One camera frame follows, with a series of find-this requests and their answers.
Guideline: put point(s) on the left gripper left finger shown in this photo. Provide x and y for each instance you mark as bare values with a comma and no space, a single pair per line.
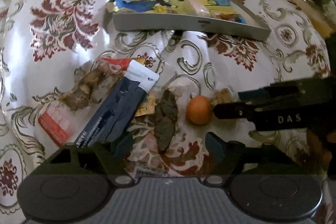
106,159

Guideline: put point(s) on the clear bag of nuts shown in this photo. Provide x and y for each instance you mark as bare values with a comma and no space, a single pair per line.
96,84

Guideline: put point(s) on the grey tray with frog drawing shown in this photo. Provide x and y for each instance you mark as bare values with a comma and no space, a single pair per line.
132,15

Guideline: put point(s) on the small red white packet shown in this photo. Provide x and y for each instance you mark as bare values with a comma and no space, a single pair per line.
56,125

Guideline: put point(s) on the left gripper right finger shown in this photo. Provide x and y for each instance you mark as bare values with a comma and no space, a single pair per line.
229,157

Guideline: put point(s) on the orange rice cracker pack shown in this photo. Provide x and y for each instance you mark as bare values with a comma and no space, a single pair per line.
196,8

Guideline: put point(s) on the orange mandarin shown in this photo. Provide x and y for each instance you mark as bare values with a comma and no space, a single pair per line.
199,110

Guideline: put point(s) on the dark blue snack pouch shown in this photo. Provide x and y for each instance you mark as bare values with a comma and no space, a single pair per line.
111,119

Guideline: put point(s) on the floral white bedspread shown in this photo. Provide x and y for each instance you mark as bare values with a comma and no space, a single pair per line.
48,45

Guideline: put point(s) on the dark dried fruit packet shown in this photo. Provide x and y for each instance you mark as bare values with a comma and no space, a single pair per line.
165,118

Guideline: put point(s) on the blue cartoon snack packet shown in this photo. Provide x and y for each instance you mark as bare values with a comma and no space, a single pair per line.
226,13

